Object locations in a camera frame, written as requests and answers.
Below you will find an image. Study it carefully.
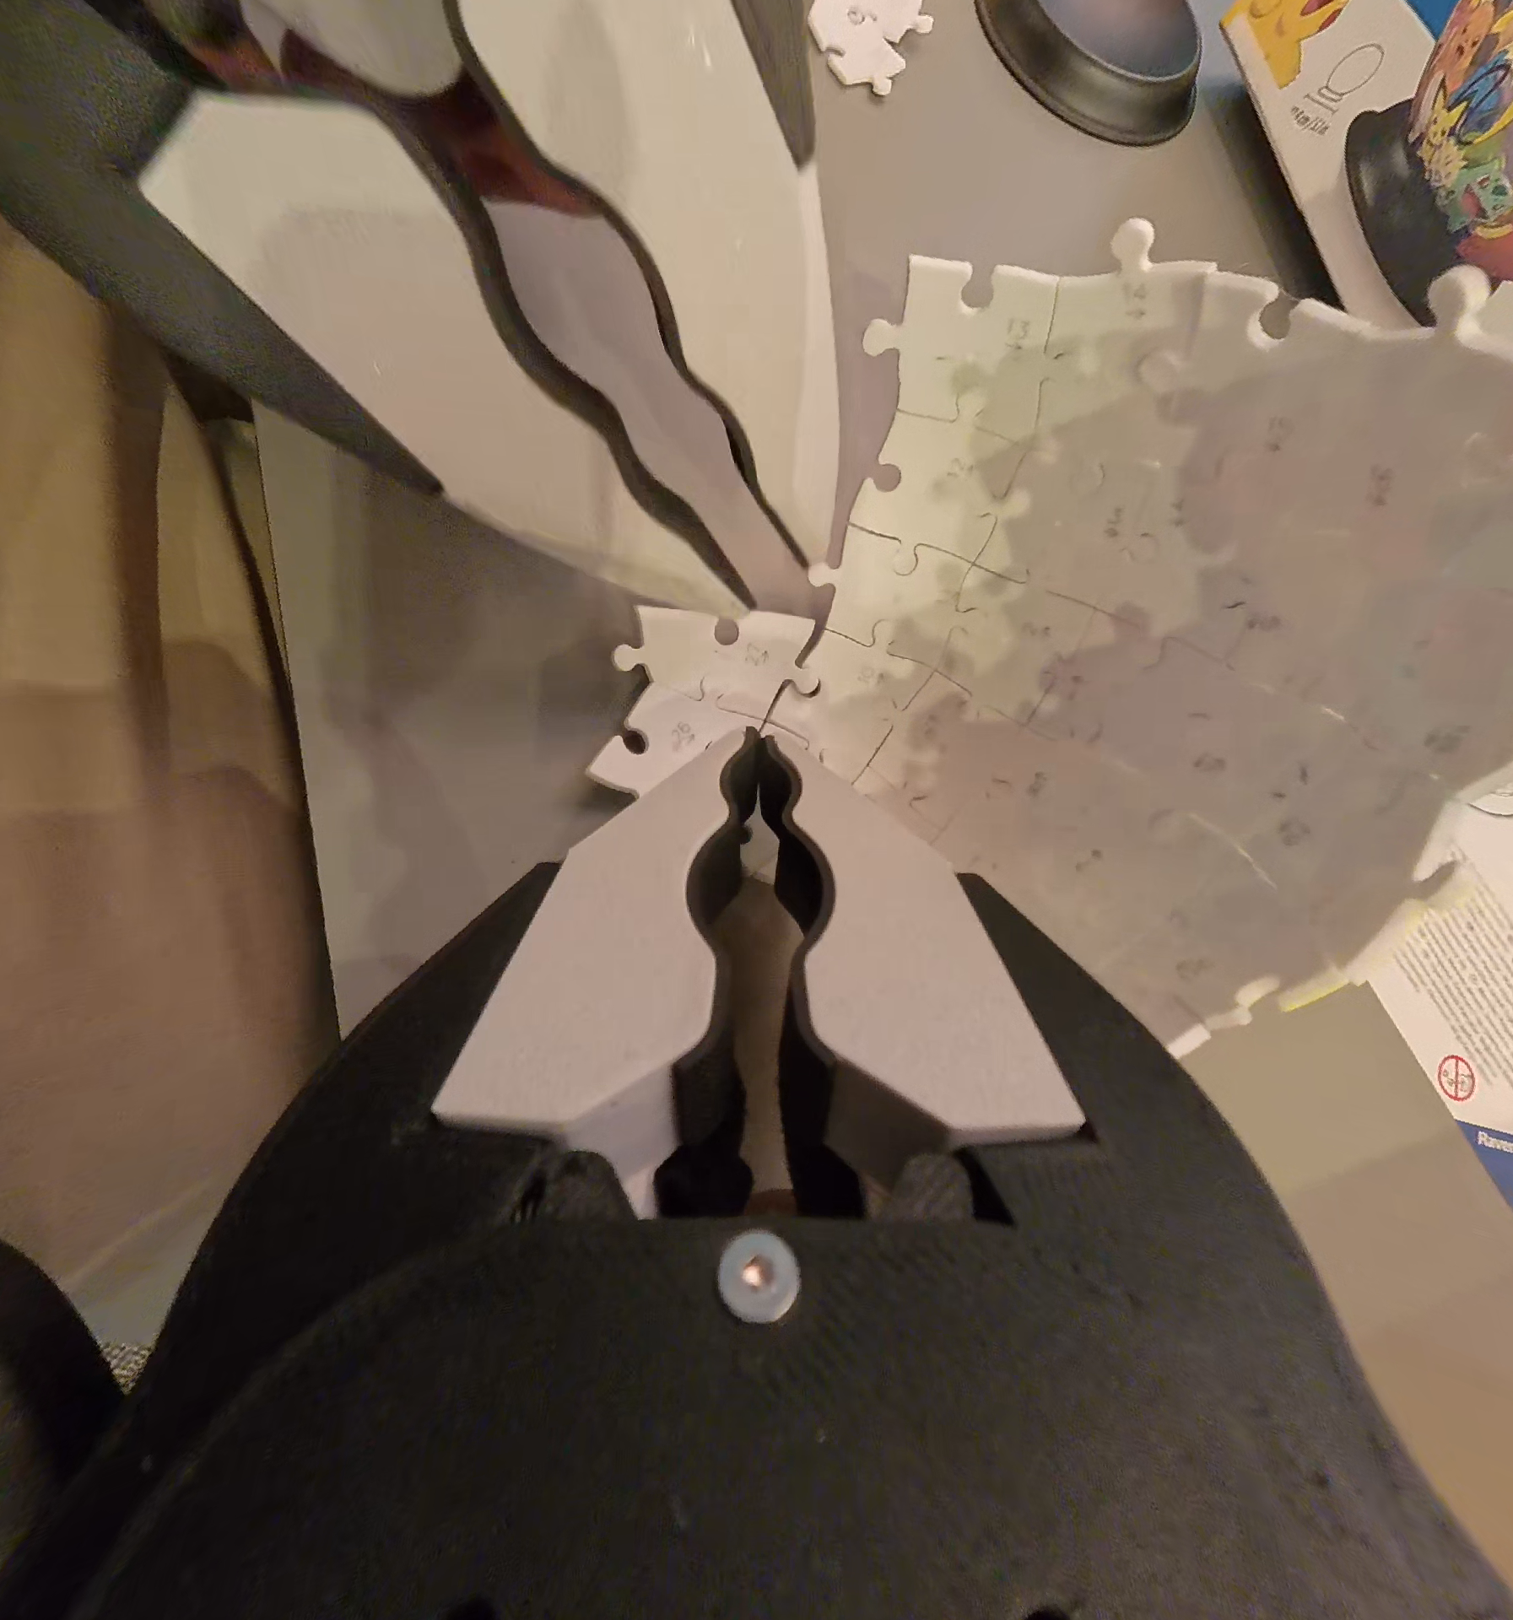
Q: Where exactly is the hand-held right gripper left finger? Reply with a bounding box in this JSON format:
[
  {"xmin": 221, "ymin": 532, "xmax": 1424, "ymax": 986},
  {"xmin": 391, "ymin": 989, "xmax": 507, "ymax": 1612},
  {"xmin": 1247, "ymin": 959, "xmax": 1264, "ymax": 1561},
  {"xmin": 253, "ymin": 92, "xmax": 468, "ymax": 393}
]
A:
[{"xmin": 433, "ymin": 728, "xmax": 761, "ymax": 1219}]

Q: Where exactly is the partly built puzzle ball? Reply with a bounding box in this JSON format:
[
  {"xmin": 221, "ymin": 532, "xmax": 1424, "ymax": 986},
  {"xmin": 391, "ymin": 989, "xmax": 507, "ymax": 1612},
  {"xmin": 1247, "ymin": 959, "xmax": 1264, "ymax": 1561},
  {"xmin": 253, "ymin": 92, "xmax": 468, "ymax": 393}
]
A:
[{"xmin": 805, "ymin": 218, "xmax": 1513, "ymax": 1061}]

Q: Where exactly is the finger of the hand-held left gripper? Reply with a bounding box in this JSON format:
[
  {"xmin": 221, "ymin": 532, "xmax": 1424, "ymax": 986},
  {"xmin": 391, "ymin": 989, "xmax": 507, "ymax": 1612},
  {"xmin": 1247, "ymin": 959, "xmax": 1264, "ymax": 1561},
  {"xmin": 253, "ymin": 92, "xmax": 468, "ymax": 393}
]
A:
[
  {"xmin": 135, "ymin": 92, "xmax": 761, "ymax": 618},
  {"xmin": 446, "ymin": 0, "xmax": 842, "ymax": 574}
]

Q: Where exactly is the pair of joined puzzle pieces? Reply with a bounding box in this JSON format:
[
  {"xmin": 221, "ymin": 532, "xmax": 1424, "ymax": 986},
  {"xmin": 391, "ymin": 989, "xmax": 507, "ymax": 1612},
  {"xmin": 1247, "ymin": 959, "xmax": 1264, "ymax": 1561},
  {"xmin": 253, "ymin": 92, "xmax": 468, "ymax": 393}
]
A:
[{"xmin": 807, "ymin": 0, "xmax": 938, "ymax": 99}]

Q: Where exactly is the person's beige trouser leg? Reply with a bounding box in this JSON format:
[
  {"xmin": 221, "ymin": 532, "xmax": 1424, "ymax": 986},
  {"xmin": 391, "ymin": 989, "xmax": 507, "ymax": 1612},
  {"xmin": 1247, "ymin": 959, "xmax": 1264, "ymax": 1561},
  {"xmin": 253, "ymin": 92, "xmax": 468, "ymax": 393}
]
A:
[{"xmin": 0, "ymin": 165, "xmax": 342, "ymax": 1347}]

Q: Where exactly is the dark grey chair seat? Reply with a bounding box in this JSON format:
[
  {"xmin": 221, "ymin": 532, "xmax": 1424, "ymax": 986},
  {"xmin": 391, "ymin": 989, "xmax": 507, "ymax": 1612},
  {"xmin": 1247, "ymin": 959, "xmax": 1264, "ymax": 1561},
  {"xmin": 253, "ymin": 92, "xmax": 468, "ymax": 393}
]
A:
[{"xmin": 0, "ymin": 1219, "xmax": 128, "ymax": 1620}]

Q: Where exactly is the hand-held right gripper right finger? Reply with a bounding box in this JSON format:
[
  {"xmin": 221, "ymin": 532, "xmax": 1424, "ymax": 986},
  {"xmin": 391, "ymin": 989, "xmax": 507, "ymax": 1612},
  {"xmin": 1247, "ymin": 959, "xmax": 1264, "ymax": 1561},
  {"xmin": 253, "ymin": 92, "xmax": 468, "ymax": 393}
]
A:
[{"xmin": 756, "ymin": 738, "xmax": 1089, "ymax": 1219}]

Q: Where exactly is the black round ball stand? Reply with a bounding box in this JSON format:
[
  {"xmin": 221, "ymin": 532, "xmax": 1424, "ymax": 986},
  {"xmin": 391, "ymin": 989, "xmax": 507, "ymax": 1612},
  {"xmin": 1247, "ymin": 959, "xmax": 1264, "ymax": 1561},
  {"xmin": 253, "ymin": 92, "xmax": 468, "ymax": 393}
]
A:
[{"xmin": 973, "ymin": 0, "xmax": 1205, "ymax": 149}]

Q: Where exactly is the blue puzzle box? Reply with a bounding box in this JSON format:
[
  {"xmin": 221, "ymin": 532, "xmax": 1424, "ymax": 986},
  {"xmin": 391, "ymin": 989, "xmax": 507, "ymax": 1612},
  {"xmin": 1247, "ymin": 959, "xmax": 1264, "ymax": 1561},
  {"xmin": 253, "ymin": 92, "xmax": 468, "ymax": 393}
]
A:
[{"xmin": 1219, "ymin": 0, "xmax": 1513, "ymax": 365}]

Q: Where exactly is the white instruction leaflet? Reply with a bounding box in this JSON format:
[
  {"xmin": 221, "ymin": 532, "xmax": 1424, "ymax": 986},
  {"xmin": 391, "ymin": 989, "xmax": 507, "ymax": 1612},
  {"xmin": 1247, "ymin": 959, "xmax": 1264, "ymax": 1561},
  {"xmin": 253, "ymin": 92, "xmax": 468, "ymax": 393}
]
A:
[{"xmin": 1364, "ymin": 744, "xmax": 1513, "ymax": 1219}]

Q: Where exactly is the small joined puzzle piece cluster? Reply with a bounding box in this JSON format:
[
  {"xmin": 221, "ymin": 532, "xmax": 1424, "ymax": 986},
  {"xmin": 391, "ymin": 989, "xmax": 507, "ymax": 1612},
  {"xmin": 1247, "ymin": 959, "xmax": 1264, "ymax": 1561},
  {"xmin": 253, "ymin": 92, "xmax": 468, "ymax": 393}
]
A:
[{"xmin": 582, "ymin": 603, "xmax": 824, "ymax": 802}]

